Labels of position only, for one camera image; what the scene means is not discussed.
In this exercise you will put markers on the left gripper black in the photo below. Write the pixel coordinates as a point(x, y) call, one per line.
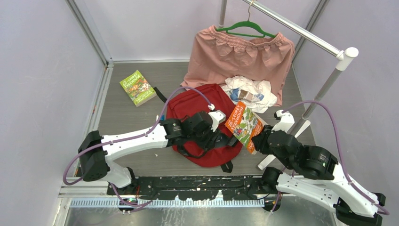
point(210, 142)

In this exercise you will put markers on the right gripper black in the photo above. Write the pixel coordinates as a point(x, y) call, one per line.
point(259, 141)

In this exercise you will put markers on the red backpack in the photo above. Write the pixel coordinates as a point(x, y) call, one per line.
point(185, 105)

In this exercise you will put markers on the orange treehouse book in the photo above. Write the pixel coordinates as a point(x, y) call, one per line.
point(244, 124)

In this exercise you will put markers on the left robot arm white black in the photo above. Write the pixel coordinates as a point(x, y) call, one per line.
point(98, 154)

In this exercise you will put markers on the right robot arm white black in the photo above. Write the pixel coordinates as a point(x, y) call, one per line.
point(320, 179)

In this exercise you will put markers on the white crumpled cloth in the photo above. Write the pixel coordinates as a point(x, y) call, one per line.
point(256, 95)

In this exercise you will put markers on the green treehouse book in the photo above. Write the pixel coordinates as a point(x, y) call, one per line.
point(138, 88)

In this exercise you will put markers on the pink skirt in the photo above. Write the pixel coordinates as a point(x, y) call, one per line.
point(216, 56)

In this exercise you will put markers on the silver white clothes rack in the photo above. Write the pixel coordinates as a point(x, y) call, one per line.
point(343, 58)

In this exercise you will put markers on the green clothes hanger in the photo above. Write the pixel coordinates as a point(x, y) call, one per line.
point(247, 24)

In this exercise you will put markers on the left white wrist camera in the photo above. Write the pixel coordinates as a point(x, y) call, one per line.
point(217, 117)

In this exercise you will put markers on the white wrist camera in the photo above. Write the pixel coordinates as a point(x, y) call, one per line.
point(217, 117)
point(286, 121)

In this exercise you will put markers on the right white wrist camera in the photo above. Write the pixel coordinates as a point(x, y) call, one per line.
point(286, 121)

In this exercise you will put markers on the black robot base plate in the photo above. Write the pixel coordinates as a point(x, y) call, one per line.
point(198, 188)

